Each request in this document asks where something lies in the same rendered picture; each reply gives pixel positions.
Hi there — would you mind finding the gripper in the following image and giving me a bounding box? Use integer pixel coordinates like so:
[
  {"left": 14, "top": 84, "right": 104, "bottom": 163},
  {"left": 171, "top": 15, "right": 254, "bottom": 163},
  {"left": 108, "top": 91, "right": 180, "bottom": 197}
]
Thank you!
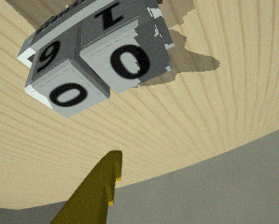
[{"left": 50, "top": 150, "right": 123, "bottom": 224}]

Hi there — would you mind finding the grey cube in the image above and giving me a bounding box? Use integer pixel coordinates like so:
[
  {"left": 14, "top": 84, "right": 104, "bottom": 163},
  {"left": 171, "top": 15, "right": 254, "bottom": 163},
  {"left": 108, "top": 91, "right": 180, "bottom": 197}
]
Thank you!
[
  {"left": 80, "top": 0, "right": 173, "bottom": 94},
  {"left": 24, "top": 25, "right": 110, "bottom": 118}
]

